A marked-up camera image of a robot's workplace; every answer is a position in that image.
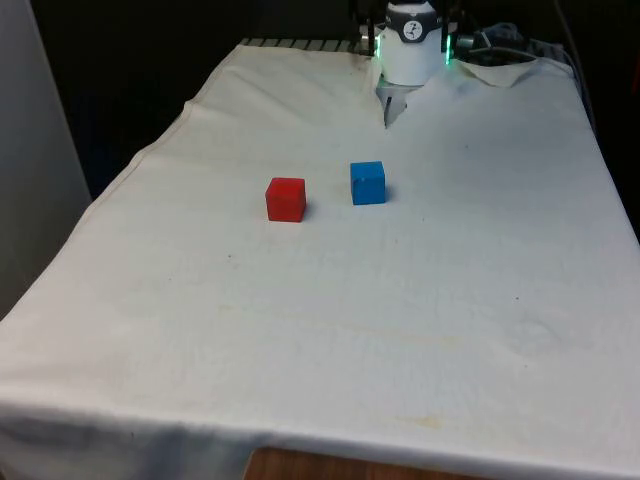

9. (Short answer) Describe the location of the grey cable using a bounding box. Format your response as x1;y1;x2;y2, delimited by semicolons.
555;0;597;129

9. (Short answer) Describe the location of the red cube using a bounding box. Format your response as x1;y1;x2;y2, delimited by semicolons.
264;176;307;222

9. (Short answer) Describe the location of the blue cube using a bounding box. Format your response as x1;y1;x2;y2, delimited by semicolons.
349;160;387;206

